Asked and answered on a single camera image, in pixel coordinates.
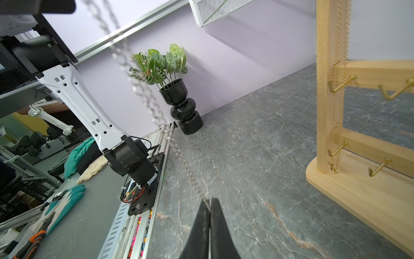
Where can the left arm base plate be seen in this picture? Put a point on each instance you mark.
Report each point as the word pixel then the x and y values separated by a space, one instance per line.
pixel 140 192

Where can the orange handled pliers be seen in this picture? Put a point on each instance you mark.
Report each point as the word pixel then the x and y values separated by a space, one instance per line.
pixel 33 245

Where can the white slotted cable duct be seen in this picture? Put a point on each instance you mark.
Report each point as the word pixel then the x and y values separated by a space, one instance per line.
pixel 109 245

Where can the green leafy artificial plant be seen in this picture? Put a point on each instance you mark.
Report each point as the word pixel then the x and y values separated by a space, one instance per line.
pixel 154 68

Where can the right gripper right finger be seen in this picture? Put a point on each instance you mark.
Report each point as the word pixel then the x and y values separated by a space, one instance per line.
pixel 221 243

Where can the wooden jewelry display stand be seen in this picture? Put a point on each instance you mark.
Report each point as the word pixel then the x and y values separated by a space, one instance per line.
pixel 365 113

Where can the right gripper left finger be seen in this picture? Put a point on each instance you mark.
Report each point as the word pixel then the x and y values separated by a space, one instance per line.
pixel 197 246

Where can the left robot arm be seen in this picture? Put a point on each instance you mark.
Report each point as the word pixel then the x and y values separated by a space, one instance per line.
pixel 48 60

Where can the white mesh wall basket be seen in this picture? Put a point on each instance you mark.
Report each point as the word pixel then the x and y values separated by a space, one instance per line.
pixel 208 11

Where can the cream cloth glove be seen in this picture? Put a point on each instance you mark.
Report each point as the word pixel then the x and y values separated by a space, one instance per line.
pixel 93 169

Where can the black ceramic vase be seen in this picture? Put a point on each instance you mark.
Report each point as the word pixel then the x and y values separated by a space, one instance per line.
pixel 183 108

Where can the teal work glove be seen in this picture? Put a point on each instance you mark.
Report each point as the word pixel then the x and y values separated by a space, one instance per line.
pixel 57 210

